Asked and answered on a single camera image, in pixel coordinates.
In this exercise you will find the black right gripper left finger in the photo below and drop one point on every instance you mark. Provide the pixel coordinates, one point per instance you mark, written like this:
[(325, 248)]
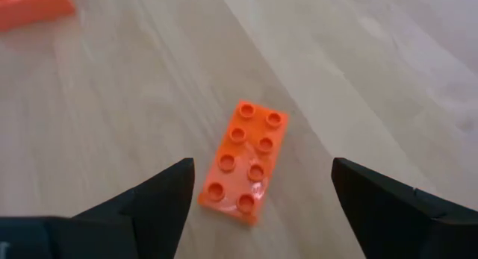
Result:
[(160, 206)]

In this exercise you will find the orange eight-stud block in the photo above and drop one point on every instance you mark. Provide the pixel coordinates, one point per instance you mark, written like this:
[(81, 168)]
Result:
[(30, 9), (242, 162)]

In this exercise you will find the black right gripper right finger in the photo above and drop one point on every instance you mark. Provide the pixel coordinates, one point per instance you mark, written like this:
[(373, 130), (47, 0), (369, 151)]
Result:
[(392, 221)]

